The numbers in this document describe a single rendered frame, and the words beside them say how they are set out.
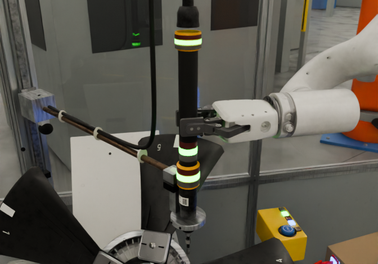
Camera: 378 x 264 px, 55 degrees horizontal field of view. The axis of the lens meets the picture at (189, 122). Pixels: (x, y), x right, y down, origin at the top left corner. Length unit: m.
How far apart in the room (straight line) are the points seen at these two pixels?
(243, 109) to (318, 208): 1.27
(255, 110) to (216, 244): 1.19
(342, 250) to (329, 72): 0.67
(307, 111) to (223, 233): 1.14
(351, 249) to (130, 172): 0.73
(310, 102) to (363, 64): 0.13
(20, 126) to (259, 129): 0.82
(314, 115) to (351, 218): 1.36
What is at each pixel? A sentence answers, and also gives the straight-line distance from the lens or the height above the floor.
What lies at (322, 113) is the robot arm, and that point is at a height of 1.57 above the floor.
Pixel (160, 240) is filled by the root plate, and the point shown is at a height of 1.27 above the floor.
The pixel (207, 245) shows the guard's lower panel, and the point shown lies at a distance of 1.76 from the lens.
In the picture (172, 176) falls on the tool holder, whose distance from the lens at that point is 0.71.
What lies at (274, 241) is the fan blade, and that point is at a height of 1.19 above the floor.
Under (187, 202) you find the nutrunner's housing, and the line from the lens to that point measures 0.71.
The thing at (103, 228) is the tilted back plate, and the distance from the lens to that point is 1.07.
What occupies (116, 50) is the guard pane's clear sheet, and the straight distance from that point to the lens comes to 1.33.
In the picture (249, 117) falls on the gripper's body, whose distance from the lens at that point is 0.63.
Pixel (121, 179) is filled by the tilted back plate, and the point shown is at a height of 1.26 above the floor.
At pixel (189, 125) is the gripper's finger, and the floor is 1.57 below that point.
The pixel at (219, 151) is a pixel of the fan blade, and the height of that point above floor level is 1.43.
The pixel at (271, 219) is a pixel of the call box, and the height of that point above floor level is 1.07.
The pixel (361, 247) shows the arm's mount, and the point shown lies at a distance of 1.34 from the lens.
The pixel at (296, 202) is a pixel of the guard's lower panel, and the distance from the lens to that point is 1.79.
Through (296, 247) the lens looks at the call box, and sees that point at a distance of 1.22.
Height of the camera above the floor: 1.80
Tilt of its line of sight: 22 degrees down
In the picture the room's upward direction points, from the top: straight up
